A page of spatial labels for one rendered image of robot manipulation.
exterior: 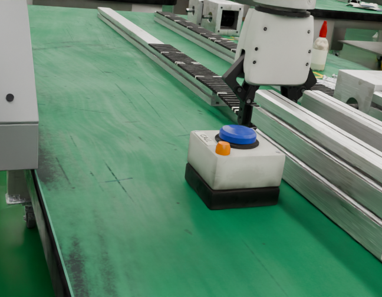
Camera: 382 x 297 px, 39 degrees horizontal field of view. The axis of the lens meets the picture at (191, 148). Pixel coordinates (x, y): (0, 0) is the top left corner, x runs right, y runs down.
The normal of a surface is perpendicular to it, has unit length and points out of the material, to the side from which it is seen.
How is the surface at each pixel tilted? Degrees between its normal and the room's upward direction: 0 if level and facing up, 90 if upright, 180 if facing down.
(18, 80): 48
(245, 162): 90
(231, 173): 90
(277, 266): 0
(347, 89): 90
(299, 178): 90
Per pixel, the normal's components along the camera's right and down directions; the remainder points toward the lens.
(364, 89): -0.93, 0.03
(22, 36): 0.37, -0.36
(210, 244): 0.11, -0.93
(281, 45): 0.33, 0.38
